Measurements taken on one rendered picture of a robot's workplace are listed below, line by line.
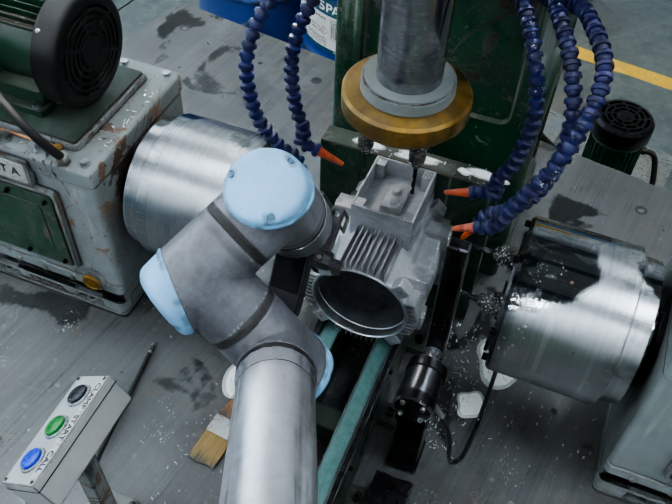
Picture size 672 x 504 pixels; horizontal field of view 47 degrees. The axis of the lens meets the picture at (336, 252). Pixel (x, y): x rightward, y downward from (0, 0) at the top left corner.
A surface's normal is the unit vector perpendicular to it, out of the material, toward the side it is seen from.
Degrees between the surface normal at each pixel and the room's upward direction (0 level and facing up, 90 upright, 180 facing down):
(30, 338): 0
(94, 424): 57
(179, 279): 39
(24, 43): 61
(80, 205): 89
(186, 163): 24
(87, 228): 89
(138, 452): 0
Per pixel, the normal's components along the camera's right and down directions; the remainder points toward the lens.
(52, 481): 0.79, -0.11
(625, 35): 0.04, -0.65
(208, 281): 0.28, 0.24
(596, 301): -0.14, -0.25
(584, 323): -0.25, 0.06
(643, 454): -0.37, 0.69
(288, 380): 0.37, -0.86
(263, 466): -0.13, -0.91
